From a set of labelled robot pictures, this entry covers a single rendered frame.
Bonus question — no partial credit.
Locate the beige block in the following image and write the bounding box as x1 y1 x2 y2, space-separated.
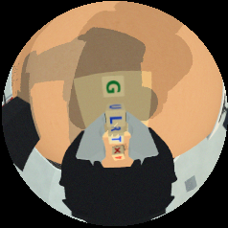
102 75 125 98
105 103 125 127
108 126 125 144
112 146 125 160

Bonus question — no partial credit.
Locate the tan flat mat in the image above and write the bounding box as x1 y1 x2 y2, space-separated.
74 71 151 127

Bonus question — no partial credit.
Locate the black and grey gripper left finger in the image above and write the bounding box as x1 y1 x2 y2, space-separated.
59 112 106 187

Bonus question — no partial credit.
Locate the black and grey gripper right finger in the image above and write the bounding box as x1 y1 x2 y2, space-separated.
125 112 177 183

